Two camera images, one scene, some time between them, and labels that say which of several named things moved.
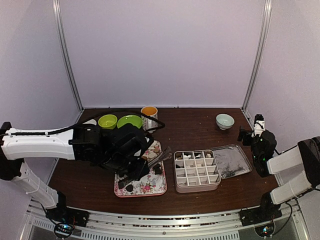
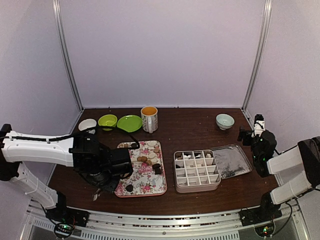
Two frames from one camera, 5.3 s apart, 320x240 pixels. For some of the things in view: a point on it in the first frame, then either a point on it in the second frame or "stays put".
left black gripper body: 132,172 → 105,184
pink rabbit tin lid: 231,161 stays put
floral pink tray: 153,183 stays put
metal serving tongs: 164,154 → 95,196
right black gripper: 242,132 stays put
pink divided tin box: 196,171 stays put
